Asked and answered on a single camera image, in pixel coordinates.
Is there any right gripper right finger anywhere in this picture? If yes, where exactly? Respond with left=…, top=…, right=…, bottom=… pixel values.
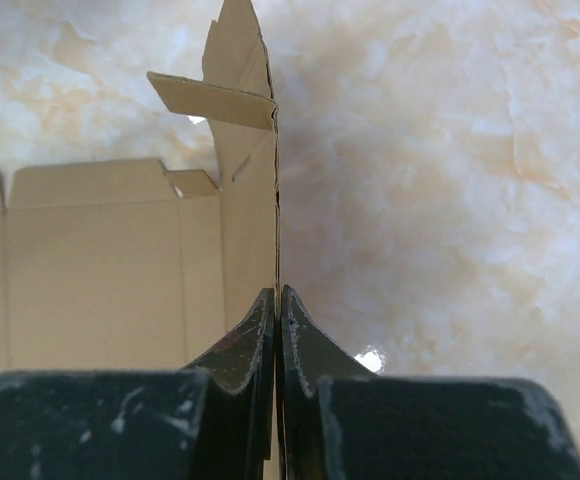
left=277, top=287, right=580, bottom=479

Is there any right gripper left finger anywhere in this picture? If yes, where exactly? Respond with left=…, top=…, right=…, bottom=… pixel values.
left=0, top=289, right=275, bottom=479

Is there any brown cardboard box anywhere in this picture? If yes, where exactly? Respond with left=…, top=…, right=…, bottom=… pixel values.
left=0, top=0, right=284, bottom=386

